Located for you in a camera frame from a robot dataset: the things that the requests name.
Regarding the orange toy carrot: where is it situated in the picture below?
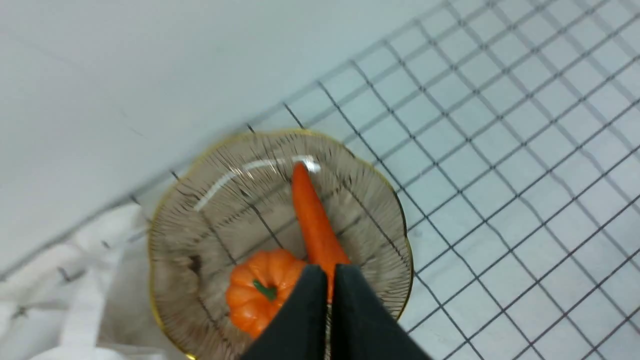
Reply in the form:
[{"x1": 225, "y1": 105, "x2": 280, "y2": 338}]
[{"x1": 291, "y1": 162, "x2": 350, "y2": 305}]

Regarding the white cloth tote bag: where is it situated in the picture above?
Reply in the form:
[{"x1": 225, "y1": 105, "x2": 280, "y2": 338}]
[{"x1": 1, "y1": 202, "x2": 186, "y2": 360}]

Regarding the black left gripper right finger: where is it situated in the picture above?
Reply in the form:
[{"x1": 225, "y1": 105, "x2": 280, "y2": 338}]
[{"x1": 330, "y1": 264, "x2": 431, "y2": 360}]

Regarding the small orange pumpkin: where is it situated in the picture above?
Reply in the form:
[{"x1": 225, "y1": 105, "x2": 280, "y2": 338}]
[{"x1": 225, "y1": 248, "x2": 306, "y2": 339}]

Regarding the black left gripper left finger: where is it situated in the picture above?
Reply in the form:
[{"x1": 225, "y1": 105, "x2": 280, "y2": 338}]
[{"x1": 240, "y1": 265, "x2": 328, "y2": 360}]

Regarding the white grid tablecloth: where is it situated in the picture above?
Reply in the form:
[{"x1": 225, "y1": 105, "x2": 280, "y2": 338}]
[{"x1": 0, "y1": 0, "x2": 640, "y2": 360}]

